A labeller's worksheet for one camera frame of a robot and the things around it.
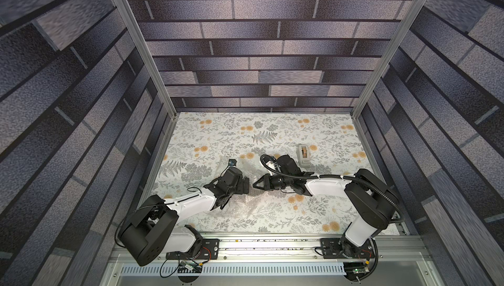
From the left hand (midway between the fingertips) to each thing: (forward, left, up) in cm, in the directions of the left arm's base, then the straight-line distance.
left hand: (241, 180), depth 89 cm
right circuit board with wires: (-34, -44, -4) cm, 56 cm away
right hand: (-5, -5, +4) cm, 8 cm away
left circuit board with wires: (-34, +18, -4) cm, 38 cm away
